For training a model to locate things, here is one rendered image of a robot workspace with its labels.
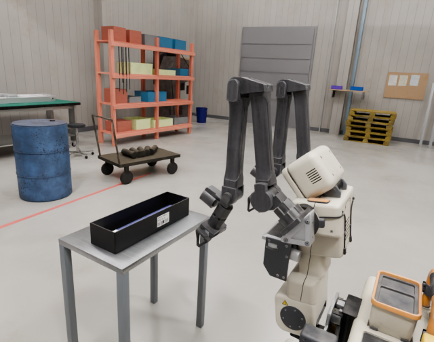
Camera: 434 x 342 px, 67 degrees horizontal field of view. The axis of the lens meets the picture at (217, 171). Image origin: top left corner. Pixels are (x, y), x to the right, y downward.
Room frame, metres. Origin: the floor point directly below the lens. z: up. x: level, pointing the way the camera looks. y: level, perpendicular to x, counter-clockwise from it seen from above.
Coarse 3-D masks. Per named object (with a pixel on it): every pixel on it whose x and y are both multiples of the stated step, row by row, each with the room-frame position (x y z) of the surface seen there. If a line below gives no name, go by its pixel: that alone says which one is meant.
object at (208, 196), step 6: (210, 186) 1.17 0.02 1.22; (204, 192) 1.15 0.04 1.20; (210, 192) 1.14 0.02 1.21; (216, 192) 1.14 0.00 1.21; (228, 192) 1.09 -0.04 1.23; (204, 198) 1.14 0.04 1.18; (210, 198) 1.13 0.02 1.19; (222, 198) 1.08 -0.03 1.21; (228, 198) 1.07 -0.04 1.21; (210, 204) 1.13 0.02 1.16; (222, 204) 1.09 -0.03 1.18; (228, 204) 1.08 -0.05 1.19
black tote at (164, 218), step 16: (128, 208) 1.63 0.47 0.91; (144, 208) 1.74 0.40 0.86; (160, 208) 1.85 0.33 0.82; (176, 208) 1.72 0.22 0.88; (96, 224) 1.45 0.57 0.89; (112, 224) 1.53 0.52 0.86; (144, 224) 1.50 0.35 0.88; (160, 224) 1.60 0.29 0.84; (96, 240) 1.40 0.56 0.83; (112, 240) 1.35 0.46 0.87; (128, 240) 1.41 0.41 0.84
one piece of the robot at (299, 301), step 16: (352, 192) 1.19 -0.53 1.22; (304, 208) 1.02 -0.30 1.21; (320, 208) 1.03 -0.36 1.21; (336, 208) 1.01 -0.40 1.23; (352, 208) 1.20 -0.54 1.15; (336, 224) 1.00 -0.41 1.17; (320, 240) 1.08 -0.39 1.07; (336, 240) 1.05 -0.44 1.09; (304, 256) 1.11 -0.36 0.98; (320, 256) 1.09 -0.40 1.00; (336, 256) 1.05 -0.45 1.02; (304, 272) 1.11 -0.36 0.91; (320, 272) 1.08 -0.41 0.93; (288, 288) 1.10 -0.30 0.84; (304, 288) 1.06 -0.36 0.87; (320, 288) 1.10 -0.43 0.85; (288, 304) 1.09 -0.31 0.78; (304, 304) 1.06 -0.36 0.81; (320, 304) 1.12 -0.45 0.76; (288, 320) 1.08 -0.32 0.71; (304, 320) 1.05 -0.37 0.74
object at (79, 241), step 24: (192, 216) 1.80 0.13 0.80; (72, 240) 1.44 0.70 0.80; (144, 240) 1.48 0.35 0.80; (168, 240) 1.50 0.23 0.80; (72, 264) 1.47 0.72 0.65; (120, 264) 1.26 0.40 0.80; (72, 288) 1.46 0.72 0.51; (120, 288) 1.23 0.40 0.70; (72, 312) 1.45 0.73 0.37; (120, 312) 1.23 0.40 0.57; (72, 336) 1.44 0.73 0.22; (120, 336) 1.24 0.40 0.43
